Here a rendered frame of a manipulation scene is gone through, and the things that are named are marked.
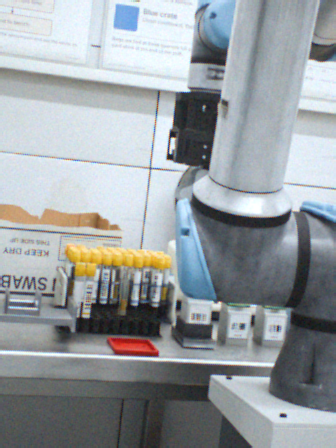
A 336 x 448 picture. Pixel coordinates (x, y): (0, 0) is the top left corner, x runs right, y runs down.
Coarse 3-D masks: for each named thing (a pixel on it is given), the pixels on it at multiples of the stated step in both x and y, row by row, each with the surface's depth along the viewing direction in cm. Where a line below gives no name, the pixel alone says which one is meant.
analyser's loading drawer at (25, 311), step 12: (12, 300) 122; (24, 300) 123; (36, 300) 121; (72, 300) 123; (0, 312) 118; (12, 312) 117; (24, 312) 118; (36, 312) 118; (48, 312) 122; (60, 312) 123; (72, 312) 120; (48, 324) 119; (60, 324) 119; (72, 324) 119
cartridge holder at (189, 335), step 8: (176, 320) 133; (176, 328) 132; (184, 328) 128; (192, 328) 128; (200, 328) 128; (208, 328) 128; (176, 336) 131; (184, 336) 128; (192, 336) 128; (200, 336) 128; (208, 336) 129; (184, 344) 126; (192, 344) 126; (200, 344) 127; (208, 344) 127
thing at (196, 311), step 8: (184, 296) 131; (184, 304) 130; (192, 304) 128; (200, 304) 128; (208, 304) 128; (184, 312) 130; (192, 312) 128; (200, 312) 128; (208, 312) 129; (184, 320) 129; (192, 320) 128; (200, 320) 128; (208, 320) 129
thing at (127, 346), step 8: (112, 344) 120; (120, 344) 123; (128, 344) 123; (136, 344) 124; (144, 344) 124; (152, 344) 123; (120, 352) 117; (128, 352) 118; (136, 352) 118; (144, 352) 118; (152, 352) 119
